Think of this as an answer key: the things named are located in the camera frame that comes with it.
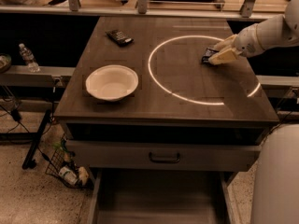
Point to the grey side shelf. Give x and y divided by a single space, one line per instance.
48 76

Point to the metal railing frame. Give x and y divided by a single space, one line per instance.
227 9

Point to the grey drawer cabinet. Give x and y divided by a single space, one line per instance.
178 99

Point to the open middle drawer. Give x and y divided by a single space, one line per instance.
127 196

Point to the bowl on side shelf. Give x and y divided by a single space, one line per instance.
5 62

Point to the clear plastic water bottle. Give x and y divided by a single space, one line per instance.
29 58

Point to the black stand leg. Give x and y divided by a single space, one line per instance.
29 159

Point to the dark snack bar wrapper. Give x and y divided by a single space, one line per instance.
119 37

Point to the wire basket with items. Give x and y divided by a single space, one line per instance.
61 165

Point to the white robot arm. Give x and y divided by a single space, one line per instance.
276 187

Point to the blue rxbar blueberry wrapper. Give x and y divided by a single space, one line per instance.
207 55

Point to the top drawer with black handle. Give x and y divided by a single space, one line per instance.
163 156

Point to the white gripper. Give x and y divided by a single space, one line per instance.
247 42

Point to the white paper bowl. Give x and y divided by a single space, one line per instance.
111 82

